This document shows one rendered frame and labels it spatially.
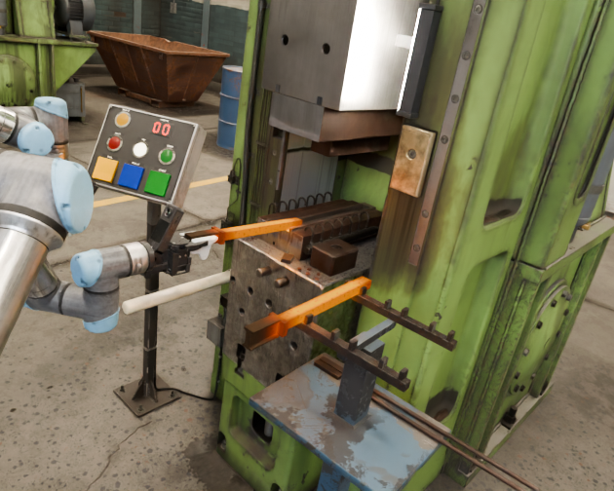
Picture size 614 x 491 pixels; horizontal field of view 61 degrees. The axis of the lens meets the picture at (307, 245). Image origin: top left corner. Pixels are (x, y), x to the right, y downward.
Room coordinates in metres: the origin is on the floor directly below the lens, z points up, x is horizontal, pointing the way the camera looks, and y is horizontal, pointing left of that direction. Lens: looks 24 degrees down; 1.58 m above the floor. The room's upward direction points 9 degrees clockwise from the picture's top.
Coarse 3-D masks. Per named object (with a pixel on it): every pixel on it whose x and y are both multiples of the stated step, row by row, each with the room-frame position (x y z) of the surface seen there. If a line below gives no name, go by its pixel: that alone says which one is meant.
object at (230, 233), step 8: (256, 224) 1.37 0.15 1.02; (264, 224) 1.38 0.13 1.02; (272, 224) 1.39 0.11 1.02; (280, 224) 1.41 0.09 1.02; (288, 224) 1.44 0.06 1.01; (296, 224) 1.46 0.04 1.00; (192, 232) 1.20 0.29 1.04; (200, 232) 1.21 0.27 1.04; (208, 232) 1.22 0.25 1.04; (216, 232) 1.23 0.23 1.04; (224, 232) 1.24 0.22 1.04; (232, 232) 1.27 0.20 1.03; (240, 232) 1.29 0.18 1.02; (248, 232) 1.31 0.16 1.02; (256, 232) 1.34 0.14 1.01; (264, 232) 1.36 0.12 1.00; (224, 240) 1.24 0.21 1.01
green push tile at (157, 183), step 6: (150, 174) 1.62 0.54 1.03; (156, 174) 1.62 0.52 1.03; (162, 174) 1.61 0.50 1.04; (168, 174) 1.61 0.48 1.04; (150, 180) 1.61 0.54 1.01; (156, 180) 1.61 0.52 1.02; (162, 180) 1.60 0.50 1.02; (168, 180) 1.60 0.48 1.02; (150, 186) 1.60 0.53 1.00; (156, 186) 1.60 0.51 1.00; (162, 186) 1.59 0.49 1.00; (150, 192) 1.59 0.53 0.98; (156, 192) 1.59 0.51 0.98; (162, 192) 1.58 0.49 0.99
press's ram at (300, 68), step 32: (288, 0) 1.51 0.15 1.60; (320, 0) 1.44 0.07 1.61; (352, 0) 1.38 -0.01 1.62; (384, 0) 1.45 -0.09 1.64; (416, 0) 1.56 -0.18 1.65; (288, 32) 1.50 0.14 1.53; (320, 32) 1.43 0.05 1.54; (352, 32) 1.37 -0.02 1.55; (384, 32) 1.47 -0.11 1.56; (288, 64) 1.49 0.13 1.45; (320, 64) 1.42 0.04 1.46; (352, 64) 1.38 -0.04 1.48; (384, 64) 1.49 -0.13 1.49; (320, 96) 1.41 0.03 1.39; (352, 96) 1.40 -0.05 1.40; (384, 96) 1.51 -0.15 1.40
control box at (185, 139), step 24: (144, 120) 1.73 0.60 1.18; (168, 120) 1.72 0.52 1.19; (96, 144) 1.71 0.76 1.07; (120, 144) 1.70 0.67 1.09; (168, 144) 1.68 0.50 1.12; (192, 144) 1.67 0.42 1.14; (120, 168) 1.66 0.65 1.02; (144, 168) 1.64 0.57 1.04; (168, 168) 1.63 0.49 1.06; (192, 168) 1.68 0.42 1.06; (120, 192) 1.66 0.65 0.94; (144, 192) 1.60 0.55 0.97; (168, 192) 1.59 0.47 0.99
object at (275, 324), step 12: (336, 288) 1.11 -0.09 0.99; (348, 288) 1.12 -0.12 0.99; (312, 300) 1.04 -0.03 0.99; (324, 300) 1.05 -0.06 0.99; (336, 300) 1.07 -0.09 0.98; (288, 312) 0.97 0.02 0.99; (300, 312) 0.98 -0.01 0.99; (312, 312) 1.00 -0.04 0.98; (252, 324) 0.89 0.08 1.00; (264, 324) 0.89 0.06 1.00; (276, 324) 0.92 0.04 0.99; (288, 324) 0.94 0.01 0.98; (252, 336) 0.87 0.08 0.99; (264, 336) 0.90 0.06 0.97; (276, 336) 0.92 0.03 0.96; (252, 348) 0.86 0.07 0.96
